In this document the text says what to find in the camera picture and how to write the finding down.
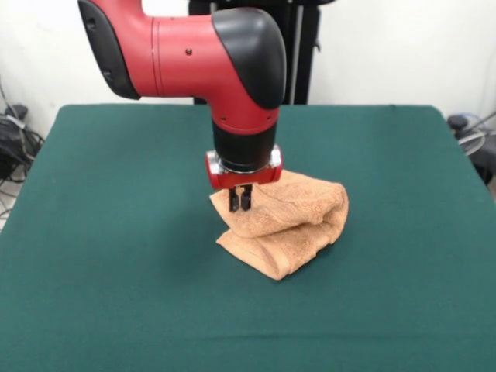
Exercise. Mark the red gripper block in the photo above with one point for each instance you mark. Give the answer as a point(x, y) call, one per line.
point(248, 179)

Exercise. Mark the tan terry towel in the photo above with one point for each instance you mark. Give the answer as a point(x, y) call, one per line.
point(294, 217)

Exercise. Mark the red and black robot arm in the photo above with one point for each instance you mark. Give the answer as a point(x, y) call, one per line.
point(178, 54)

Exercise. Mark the dark green table cloth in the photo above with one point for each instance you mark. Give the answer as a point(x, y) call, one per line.
point(116, 271)

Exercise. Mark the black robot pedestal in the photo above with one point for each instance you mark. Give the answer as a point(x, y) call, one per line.
point(308, 77)

